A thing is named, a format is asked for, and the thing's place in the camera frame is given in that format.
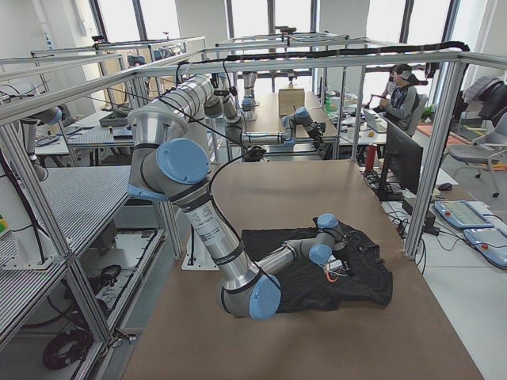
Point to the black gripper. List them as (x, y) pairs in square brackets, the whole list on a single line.
[(314, 134), (345, 264)]

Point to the black printed t-shirt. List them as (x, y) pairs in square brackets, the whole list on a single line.
[(296, 268)]

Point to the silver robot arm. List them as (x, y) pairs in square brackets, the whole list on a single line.
[(168, 167), (244, 126)]

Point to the cardboard box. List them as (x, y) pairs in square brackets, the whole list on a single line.
[(289, 100)]

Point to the red water bottle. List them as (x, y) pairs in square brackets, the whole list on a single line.
[(370, 157)]

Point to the seated person grey jacket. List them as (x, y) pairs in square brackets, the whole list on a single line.
[(404, 99)]

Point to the black computer monitor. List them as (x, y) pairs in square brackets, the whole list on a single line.
[(402, 156)]

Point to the blue teach pendant far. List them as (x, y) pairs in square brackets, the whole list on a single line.
[(461, 215)]

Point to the blue teach pendant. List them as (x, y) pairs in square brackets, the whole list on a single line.
[(490, 242), (461, 215)]

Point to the blue teach pendant near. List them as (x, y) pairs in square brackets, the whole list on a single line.
[(490, 242)]

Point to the grey office chair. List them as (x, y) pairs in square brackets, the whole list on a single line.
[(484, 152)]

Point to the aluminium cage frame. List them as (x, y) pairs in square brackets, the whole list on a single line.
[(24, 200)]

